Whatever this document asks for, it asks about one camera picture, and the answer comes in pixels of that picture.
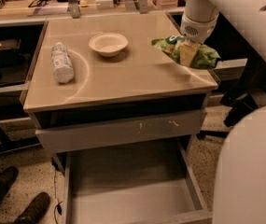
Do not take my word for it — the open middle drawer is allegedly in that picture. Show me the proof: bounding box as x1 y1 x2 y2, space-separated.
62 139 212 224

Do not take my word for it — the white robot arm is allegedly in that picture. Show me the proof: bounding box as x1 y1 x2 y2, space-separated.
181 0 266 224

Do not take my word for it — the closed top drawer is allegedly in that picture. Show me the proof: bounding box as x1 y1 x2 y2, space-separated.
36 109 206 154

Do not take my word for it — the green rice chip bag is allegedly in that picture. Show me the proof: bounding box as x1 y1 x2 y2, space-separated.
151 35 220 70

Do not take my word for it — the black floor cable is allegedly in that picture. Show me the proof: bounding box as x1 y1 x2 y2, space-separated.
52 168 63 224

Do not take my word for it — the white paper bowl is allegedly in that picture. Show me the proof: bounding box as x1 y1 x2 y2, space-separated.
89 33 128 58

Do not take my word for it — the black office chair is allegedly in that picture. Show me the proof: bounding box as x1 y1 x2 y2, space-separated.
220 57 261 128

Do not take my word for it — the grey drawer cabinet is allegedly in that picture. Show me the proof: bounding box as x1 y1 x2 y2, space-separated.
19 11 219 224

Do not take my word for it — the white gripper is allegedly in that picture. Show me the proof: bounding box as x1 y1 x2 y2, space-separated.
180 15 217 67

